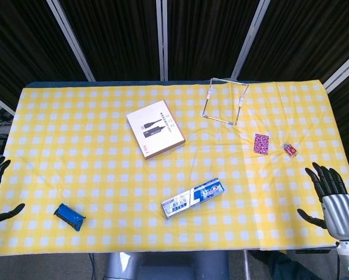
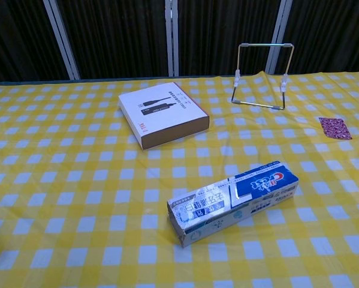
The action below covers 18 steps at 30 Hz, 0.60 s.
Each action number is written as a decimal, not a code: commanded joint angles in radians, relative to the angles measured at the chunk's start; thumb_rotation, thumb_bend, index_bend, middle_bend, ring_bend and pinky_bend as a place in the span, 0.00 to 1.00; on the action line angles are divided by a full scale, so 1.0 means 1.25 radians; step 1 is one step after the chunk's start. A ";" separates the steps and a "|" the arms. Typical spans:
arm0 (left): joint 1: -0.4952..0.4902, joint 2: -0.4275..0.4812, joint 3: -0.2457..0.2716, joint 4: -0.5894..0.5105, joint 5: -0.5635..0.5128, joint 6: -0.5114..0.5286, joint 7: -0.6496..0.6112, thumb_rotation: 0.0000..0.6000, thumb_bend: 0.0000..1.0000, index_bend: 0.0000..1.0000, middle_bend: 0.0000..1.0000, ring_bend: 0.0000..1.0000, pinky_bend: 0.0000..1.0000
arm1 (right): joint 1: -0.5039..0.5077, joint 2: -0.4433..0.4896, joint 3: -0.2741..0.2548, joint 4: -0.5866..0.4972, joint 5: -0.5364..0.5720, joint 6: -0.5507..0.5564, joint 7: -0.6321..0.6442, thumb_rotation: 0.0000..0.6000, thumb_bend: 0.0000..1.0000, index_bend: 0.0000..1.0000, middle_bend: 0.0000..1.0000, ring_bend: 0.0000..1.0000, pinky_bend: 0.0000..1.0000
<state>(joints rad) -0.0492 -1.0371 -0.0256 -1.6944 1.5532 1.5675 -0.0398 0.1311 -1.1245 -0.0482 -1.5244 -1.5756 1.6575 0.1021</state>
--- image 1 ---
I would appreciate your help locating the small red candy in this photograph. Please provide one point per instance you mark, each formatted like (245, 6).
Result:
(290, 149)

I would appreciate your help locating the blue and white toothpaste box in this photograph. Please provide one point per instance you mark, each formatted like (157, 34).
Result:
(193, 197)

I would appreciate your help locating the yellow checkered tablecloth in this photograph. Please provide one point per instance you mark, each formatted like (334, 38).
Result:
(104, 175)

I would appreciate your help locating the blue snack wrapper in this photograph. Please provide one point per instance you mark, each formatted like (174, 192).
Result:
(69, 216)

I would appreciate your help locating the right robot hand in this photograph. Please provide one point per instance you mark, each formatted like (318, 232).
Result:
(337, 210)

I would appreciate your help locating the pink patterned card pack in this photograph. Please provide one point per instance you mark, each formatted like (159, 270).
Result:
(261, 143)

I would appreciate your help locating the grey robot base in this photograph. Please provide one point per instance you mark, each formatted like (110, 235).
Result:
(165, 265)

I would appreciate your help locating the black folding screen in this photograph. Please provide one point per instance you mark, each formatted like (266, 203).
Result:
(174, 38)

